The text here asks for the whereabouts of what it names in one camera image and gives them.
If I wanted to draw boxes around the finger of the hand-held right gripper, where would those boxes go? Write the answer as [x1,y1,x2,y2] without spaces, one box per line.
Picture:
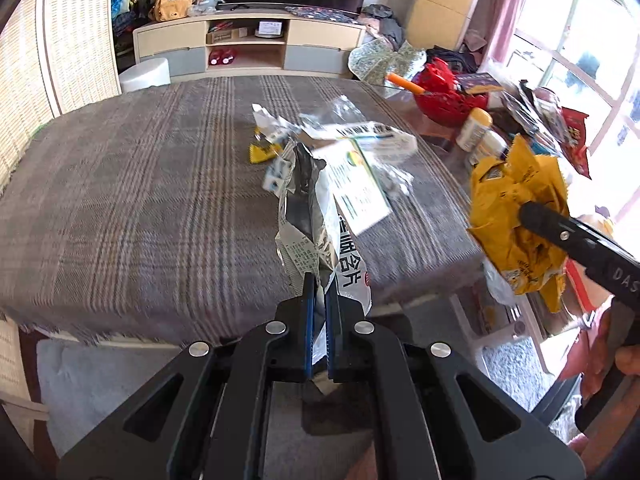
[519,201,608,273]

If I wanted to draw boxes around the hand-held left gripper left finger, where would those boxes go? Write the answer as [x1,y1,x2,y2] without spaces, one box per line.
[57,272,318,480]

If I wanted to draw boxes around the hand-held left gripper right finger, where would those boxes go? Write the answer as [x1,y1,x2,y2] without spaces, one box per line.
[325,292,586,480]

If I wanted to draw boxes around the yellow snack bag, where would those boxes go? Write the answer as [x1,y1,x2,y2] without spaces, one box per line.
[466,135,572,314]

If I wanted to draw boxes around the silver foil snack bag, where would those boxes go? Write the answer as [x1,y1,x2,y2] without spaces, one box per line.
[276,141,374,322]

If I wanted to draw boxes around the white rainbow logo medicine box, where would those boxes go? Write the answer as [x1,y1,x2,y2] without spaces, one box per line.
[320,139,394,235]

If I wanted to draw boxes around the small white blue packet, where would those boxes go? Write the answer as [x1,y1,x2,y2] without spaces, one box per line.
[262,144,297,194]

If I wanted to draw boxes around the small yellow wrapper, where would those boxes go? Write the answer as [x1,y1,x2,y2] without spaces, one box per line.
[248,139,282,165]

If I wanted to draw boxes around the clear plastic wrapper barcode label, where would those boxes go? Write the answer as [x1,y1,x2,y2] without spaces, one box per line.
[299,96,419,161]

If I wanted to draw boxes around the small white torn packet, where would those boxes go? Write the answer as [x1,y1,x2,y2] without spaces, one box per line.
[251,104,292,147]

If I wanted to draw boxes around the person's right hand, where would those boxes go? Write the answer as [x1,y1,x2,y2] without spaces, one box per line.
[580,307,640,401]

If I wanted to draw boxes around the red snack packet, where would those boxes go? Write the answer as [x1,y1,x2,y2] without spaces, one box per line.
[559,106,592,180]

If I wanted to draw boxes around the white plastic stool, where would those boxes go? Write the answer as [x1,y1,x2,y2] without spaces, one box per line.
[447,287,553,376]

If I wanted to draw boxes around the white bottle yellow lid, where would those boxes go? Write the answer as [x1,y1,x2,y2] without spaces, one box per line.
[456,107,493,153]

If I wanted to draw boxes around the window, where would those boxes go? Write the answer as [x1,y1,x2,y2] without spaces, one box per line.
[507,0,640,221]

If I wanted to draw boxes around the red plastic basket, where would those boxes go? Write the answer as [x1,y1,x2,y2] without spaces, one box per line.
[412,57,488,127]

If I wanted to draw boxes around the grey plaid blanket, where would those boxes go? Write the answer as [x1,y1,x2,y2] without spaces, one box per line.
[0,75,486,346]

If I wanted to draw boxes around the orange tube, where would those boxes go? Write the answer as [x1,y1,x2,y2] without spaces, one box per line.
[387,73,427,95]

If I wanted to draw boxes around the grey rug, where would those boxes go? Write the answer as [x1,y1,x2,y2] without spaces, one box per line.
[36,332,583,480]

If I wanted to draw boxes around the pink curtain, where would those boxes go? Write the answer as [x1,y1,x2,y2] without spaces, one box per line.
[462,0,533,63]

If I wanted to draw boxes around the green patterned cloth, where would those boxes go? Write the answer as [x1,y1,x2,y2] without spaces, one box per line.
[347,38,428,85]

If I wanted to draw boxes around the yellow wooden wardrobe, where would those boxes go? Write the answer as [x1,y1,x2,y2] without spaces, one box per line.
[412,0,488,51]

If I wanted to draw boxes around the beige TV cabinet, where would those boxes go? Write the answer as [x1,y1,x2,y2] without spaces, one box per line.
[132,7,367,77]

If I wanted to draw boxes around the white round stool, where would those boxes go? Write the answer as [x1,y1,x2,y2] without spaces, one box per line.
[119,57,172,93]

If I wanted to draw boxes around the yellow plush toy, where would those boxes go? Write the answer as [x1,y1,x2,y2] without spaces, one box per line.
[152,0,193,23]

